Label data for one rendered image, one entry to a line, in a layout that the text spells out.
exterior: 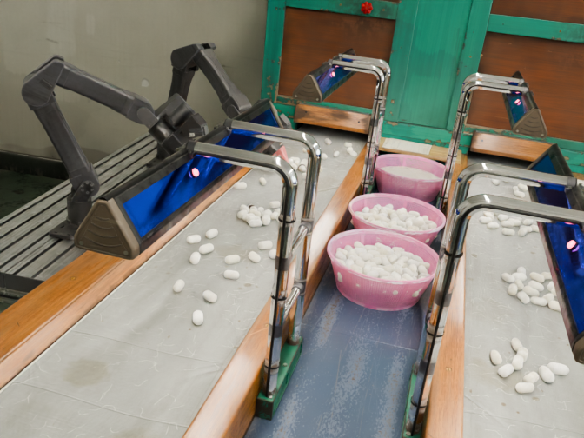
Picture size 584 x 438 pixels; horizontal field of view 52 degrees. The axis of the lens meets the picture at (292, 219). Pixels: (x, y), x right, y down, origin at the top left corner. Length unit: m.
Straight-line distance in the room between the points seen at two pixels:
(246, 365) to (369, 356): 0.31
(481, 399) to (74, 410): 0.65
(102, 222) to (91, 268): 0.57
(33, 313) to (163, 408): 0.32
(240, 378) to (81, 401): 0.24
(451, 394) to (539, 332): 0.35
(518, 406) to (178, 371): 0.56
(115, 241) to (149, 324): 0.45
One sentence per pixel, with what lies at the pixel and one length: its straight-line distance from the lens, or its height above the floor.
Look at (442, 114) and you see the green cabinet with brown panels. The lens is 2.36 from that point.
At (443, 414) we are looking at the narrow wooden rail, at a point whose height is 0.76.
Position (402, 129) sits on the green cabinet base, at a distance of 2.37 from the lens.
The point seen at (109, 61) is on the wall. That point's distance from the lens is 3.60.
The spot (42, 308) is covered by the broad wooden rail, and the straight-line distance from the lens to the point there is 1.17.
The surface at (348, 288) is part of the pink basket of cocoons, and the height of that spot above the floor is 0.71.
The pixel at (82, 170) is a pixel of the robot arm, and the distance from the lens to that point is 1.62.
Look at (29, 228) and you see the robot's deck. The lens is 1.70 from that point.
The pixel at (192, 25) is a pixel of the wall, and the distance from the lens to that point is 3.38.
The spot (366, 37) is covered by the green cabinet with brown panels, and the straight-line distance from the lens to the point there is 2.35.
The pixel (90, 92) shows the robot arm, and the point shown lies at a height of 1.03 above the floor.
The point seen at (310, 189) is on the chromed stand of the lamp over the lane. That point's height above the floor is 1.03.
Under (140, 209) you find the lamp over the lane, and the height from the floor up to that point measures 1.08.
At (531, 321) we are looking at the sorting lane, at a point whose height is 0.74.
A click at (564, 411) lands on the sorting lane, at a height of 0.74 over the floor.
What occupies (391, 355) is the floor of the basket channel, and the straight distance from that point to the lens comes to 1.24.
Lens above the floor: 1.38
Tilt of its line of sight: 23 degrees down
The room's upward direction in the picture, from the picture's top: 6 degrees clockwise
